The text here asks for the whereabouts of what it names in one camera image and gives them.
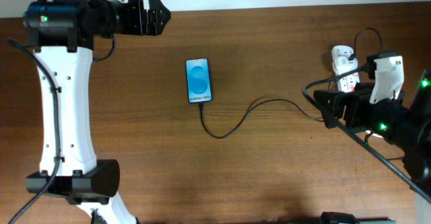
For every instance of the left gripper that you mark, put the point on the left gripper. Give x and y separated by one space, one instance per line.
140 26

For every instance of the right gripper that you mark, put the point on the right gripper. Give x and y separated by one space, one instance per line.
355 107

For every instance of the white power strip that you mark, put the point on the white power strip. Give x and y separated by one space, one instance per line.
348 83

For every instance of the white USB charger plug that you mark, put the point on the white USB charger plug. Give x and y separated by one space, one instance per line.
343 65

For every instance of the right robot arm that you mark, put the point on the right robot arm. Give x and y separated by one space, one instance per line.
405 128

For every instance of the blue screen smartphone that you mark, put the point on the blue screen smartphone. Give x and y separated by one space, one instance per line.
198 81

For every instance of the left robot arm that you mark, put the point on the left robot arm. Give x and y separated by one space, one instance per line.
62 33

